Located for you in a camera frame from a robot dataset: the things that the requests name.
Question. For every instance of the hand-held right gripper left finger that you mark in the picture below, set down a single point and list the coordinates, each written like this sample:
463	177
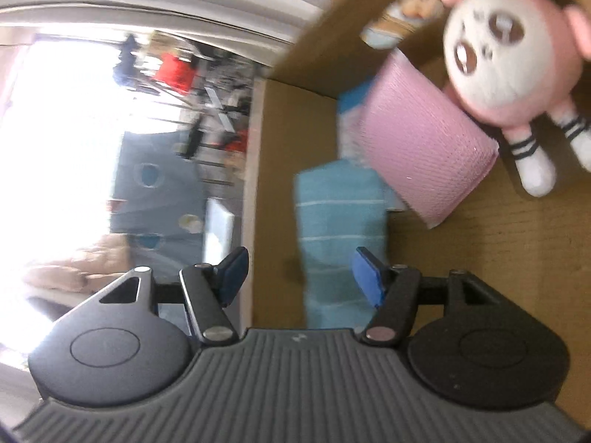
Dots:
233	279

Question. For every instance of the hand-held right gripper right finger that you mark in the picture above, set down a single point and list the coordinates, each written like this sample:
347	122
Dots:
368	281

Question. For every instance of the teal striped towel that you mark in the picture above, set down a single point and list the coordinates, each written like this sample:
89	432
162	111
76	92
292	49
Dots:
341	221

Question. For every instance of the brown cardboard box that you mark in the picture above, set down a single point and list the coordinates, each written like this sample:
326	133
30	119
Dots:
485	258

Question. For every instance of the pink mesh roll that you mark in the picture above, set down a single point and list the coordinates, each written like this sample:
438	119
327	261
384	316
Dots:
415	147

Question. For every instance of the pink round plush toy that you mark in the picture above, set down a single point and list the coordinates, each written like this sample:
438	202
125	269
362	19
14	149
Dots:
508	55

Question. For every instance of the white box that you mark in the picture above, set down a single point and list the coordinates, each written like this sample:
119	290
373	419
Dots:
218	235

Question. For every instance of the grey printed cover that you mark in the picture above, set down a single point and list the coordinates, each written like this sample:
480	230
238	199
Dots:
152	207

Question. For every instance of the beige cushion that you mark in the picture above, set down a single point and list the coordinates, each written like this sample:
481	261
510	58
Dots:
78	267

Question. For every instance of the red hanging cloth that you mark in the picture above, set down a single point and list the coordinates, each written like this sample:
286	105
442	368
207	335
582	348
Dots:
174	73

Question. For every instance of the fruit printed blanket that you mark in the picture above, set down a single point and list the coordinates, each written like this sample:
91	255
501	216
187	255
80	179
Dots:
406	14

